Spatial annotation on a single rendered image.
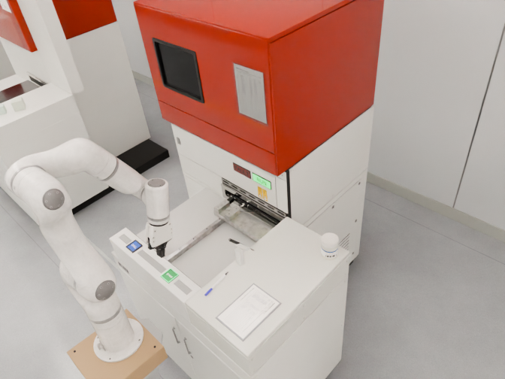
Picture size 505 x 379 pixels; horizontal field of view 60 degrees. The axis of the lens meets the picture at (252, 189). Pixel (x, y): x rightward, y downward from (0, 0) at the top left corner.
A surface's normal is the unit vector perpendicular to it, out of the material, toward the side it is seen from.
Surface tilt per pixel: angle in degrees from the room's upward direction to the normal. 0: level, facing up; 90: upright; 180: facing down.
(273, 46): 90
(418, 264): 0
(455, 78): 90
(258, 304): 0
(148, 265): 0
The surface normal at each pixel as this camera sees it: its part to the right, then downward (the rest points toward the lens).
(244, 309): -0.09, -0.76
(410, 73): -0.69, 0.51
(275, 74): 0.72, 0.40
